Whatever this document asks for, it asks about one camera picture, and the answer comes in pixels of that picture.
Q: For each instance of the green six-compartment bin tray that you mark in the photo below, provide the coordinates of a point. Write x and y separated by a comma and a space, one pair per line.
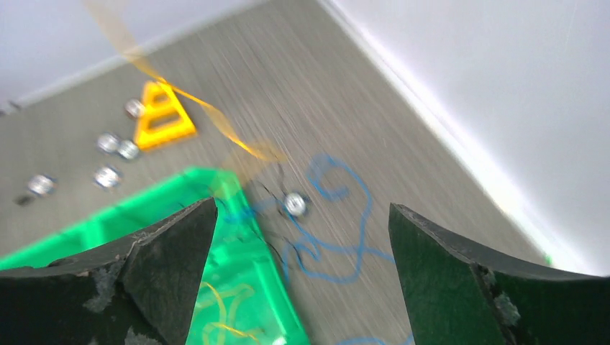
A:
242, 298

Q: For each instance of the poker chip left middle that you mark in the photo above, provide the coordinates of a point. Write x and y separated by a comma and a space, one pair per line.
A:
108, 143

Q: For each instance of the poker chip lowest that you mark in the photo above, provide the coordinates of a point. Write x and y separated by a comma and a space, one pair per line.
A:
41, 185

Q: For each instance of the red poker chip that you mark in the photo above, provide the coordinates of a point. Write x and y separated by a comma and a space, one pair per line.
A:
134, 108

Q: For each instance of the yellow triangular plastic piece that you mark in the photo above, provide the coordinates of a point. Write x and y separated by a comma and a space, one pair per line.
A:
163, 119

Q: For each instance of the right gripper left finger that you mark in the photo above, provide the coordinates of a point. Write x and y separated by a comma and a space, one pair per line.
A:
138, 289

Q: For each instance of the poker chip right middle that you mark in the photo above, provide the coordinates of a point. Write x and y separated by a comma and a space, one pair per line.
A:
107, 177

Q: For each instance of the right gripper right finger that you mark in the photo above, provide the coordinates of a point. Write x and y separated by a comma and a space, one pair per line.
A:
458, 291

